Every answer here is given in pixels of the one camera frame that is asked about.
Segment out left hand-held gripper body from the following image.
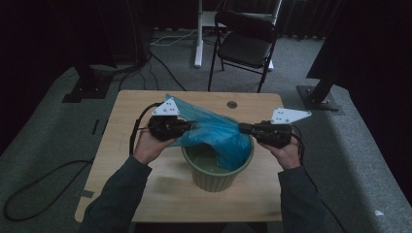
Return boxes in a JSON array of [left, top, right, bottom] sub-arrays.
[[147, 97, 189, 143]]

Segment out long black floor cable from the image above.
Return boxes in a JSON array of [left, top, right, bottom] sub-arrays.
[[148, 51, 188, 92]]

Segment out curved black floor cable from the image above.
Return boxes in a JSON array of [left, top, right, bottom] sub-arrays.
[[118, 66, 147, 92]]

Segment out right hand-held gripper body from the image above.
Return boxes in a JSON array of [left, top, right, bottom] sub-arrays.
[[251, 107, 313, 150]]

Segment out person's left hand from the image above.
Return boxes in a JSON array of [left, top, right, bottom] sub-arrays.
[[133, 127, 178, 166]]

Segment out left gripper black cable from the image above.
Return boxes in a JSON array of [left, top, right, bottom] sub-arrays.
[[2, 102, 163, 222]]

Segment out dark pleated curtain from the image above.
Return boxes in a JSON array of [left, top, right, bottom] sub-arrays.
[[278, 0, 344, 41]]

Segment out black stand with square base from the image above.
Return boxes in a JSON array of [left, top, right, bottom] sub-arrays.
[[61, 62, 115, 104]]

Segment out green plastic bin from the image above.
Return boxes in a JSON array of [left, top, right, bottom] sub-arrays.
[[181, 135, 256, 193]]

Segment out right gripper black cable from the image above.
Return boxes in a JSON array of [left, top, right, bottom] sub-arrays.
[[290, 124, 348, 233]]

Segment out black slanted stand base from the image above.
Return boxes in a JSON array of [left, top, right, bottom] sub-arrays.
[[296, 77, 341, 113]]

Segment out person's right hand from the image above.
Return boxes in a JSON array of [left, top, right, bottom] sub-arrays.
[[258, 135, 304, 172]]

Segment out black folding chair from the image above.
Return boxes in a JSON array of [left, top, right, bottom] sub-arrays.
[[207, 11, 280, 94]]

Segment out white floor cable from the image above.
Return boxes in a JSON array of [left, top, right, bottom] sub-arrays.
[[149, 28, 199, 47]]

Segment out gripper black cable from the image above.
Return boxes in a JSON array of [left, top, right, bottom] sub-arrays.
[[290, 124, 348, 233], [2, 102, 163, 222]]

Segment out blue plastic bag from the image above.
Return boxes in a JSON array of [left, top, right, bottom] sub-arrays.
[[164, 93, 253, 173]]

